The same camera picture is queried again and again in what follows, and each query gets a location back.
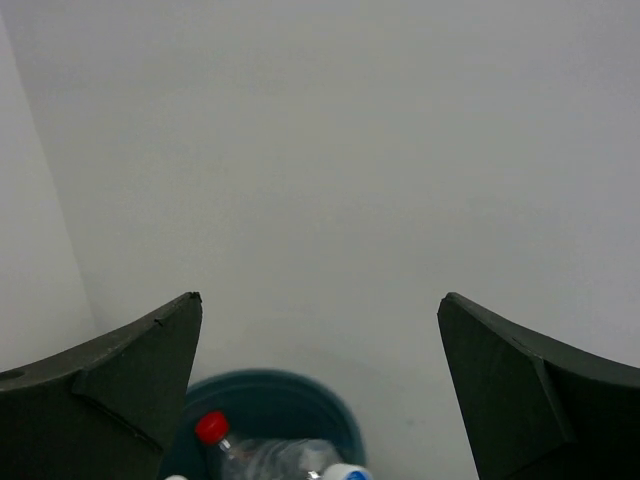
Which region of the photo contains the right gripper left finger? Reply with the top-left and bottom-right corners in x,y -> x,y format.
1,292 -> 203,479

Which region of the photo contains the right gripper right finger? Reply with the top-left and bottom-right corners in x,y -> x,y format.
437,293 -> 639,479

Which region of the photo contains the red cap labelled bottle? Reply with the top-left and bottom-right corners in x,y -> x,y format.
195,411 -> 342,479

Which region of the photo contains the blue label clear bottle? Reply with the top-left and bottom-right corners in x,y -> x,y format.
306,463 -> 373,480

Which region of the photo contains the dark teal plastic bin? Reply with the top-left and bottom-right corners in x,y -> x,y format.
157,369 -> 368,479

